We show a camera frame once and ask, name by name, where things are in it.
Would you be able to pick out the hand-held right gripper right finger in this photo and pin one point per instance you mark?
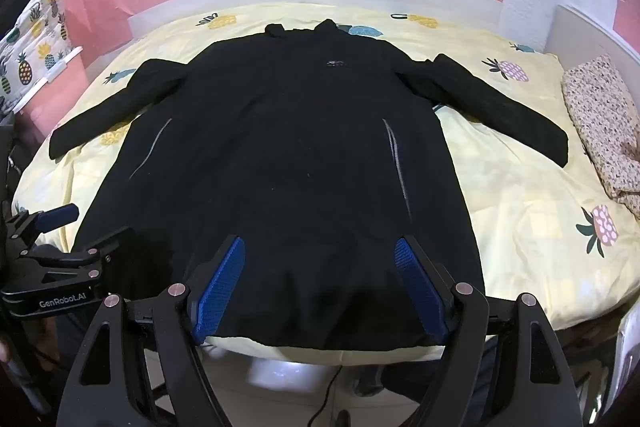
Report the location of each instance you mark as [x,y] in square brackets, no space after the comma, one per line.
[417,279]

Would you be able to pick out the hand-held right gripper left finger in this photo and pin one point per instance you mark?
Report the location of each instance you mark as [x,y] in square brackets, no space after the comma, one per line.
[222,284]

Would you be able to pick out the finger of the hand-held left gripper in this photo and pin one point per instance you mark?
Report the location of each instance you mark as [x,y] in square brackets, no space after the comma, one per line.
[57,217]
[85,259]

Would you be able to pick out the black long coat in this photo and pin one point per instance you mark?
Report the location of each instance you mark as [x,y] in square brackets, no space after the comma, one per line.
[280,147]

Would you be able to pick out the yellow pineapple print bedsheet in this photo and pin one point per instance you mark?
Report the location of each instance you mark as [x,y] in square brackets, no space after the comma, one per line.
[515,217]

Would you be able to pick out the white pineapple print cloth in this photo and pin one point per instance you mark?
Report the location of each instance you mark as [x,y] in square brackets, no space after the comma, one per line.
[37,37]

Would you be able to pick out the white bed side board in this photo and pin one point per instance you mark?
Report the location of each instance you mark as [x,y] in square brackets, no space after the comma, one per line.
[150,23]

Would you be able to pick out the floral brown pillow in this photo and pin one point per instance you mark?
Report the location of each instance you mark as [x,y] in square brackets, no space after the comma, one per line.
[602,117]

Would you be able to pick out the white bed headboard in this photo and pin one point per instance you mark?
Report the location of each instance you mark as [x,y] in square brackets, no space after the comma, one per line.
[590,32]

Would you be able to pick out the white rail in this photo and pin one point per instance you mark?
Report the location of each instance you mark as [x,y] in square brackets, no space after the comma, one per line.
[50,77]

